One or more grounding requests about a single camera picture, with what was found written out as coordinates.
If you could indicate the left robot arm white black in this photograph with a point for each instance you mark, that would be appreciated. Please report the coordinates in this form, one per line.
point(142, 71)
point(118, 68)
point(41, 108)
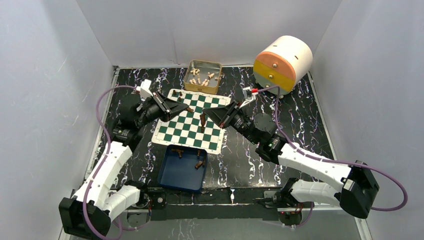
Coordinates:
point(91, 210)

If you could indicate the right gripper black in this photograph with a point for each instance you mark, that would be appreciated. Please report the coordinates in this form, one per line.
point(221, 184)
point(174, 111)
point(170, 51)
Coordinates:
point(224, 116)

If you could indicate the black base bar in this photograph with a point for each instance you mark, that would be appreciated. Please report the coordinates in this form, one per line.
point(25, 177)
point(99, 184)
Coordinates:
point(262, 203)

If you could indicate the gold metal tin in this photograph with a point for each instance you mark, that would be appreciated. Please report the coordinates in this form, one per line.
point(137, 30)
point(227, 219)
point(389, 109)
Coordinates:
point(204, 65)

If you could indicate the light wooden chess pieces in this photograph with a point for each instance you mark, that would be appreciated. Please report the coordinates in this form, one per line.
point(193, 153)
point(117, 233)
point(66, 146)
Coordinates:
point(197, 76)

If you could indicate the pile of brown chess pieces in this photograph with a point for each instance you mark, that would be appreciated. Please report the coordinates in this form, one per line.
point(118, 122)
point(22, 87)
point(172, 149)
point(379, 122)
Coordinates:
point(201, 159)

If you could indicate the tall brown king piece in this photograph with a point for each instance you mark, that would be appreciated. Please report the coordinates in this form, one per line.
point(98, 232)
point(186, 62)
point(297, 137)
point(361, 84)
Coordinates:
point(202, 122)

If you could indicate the blue plastic tray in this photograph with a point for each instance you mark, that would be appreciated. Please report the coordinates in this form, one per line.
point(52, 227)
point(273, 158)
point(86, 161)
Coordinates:
point(180, 174)

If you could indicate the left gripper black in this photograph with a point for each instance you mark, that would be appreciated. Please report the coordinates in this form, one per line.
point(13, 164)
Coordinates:
point(168, 108)

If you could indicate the green white chess board mat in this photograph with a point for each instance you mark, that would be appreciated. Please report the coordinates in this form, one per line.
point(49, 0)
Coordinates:
point(185, 129)

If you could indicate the round mini drawer cabinet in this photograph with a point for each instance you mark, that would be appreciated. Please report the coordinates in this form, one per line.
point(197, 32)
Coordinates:
point(281, 65)

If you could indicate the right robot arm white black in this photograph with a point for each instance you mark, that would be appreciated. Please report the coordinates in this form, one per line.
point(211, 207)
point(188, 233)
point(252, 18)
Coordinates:
point(350, 186)

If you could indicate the aluminium rail frame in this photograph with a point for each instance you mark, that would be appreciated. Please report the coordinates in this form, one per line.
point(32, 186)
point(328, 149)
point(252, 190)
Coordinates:
point(90, 212)

